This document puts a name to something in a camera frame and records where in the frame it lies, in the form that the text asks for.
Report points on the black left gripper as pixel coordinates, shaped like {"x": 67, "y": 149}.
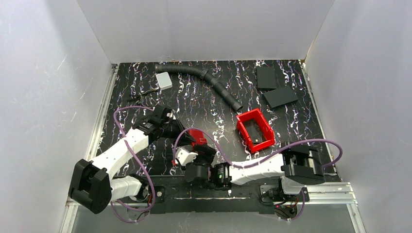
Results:
{"x": 175, "y": 129}

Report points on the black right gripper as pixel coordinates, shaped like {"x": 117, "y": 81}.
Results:
{"x": 204, "y": 153}

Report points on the red card holder wallet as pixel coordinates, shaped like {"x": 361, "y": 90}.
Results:
{"x": 199, "y": 137}

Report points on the red plastic tray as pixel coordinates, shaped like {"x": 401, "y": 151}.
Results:
{"x": 255, "y": 130}

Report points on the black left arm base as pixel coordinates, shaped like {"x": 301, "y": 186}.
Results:
{"x": 145, "y": 195}

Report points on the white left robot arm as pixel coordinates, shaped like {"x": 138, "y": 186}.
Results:
{"x": 93, "y": 184}

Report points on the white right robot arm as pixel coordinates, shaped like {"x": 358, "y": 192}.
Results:
{"x": 295, "y": 167}

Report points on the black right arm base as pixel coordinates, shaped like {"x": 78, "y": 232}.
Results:
{"x": 285, "y": 205}

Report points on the small grey box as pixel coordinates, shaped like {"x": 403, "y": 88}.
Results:
{"x": 163, "y": 80}

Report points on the black pliers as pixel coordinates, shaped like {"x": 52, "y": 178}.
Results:
{"x": 138, "y": 96}

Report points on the black flat pad lower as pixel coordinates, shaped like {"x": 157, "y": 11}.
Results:
{"x": 280, "y": 96}

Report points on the black flat pad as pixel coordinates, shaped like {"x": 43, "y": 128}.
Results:
{"x": 265, "y": 78}
{"x": 280, "y": 96}

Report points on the black flat pad upper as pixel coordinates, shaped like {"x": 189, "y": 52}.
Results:
{"x": 265, "y": 78}

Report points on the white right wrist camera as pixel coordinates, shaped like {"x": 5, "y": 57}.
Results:
{"x": 183, "y": 156}

